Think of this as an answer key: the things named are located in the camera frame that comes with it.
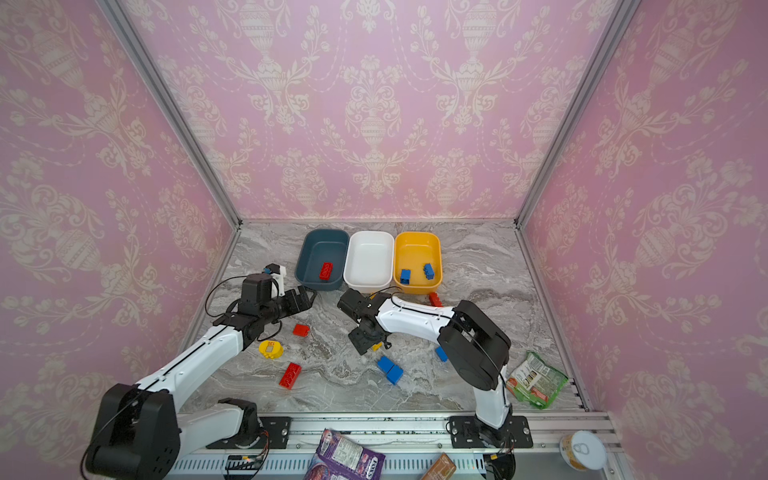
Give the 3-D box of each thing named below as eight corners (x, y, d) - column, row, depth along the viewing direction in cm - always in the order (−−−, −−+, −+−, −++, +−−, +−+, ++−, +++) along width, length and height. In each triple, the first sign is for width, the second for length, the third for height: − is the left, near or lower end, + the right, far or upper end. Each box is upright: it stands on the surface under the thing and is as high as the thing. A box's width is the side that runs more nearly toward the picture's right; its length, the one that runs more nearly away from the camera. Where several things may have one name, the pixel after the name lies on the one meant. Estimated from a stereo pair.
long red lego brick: (280, 386, 84) (277, 383, 82) (292, 364, 88) (290, 361, 86) (291, 390, 83) (289, 388, 81) (303, 368, 87) (301, 365, 85)
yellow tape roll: (259, 359, 88) (255, 355, 86) (263, 344, 91) (260, 340, 88) (282, 359, 88) (279, 355, 86) (285, 344, 91) (282, 340, 88)
